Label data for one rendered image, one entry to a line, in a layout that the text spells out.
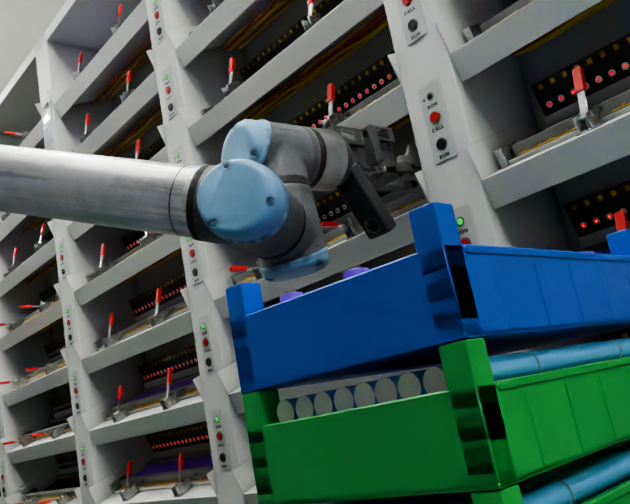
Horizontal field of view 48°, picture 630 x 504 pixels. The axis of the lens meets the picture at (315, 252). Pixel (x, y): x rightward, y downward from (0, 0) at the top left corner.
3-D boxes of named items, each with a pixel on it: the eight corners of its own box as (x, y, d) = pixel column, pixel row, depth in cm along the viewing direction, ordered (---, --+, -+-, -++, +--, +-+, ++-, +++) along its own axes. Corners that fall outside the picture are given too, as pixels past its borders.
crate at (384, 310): (467, 338, 38) (434, 199, 40) (239, 394, 52) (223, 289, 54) (664, 318, 60) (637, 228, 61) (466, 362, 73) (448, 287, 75)
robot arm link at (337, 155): (332, 176, 97) (290, 200, 104) (358, 178, 100) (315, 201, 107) (319, 116, 99) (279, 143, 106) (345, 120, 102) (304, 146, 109)
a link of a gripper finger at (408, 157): (438, 142, 116) (395, 138, 110) (446, 175, 114) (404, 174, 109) (425, 149, 118) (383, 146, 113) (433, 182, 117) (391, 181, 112)
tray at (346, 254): (442, 230, 105) (415, 173, 105) (222, 319, 149) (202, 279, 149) (503, 193, 119) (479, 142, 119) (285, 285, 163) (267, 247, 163)
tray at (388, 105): (414, 110, 110) (375, 29, 109) (208, 231, 153) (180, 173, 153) (476, 88, 124) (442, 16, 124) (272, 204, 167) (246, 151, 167)
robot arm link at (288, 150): (223, 202, 95) (208, 136, 98) (295, 206, 103) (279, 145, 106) (262, 171, 88) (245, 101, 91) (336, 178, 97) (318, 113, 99)
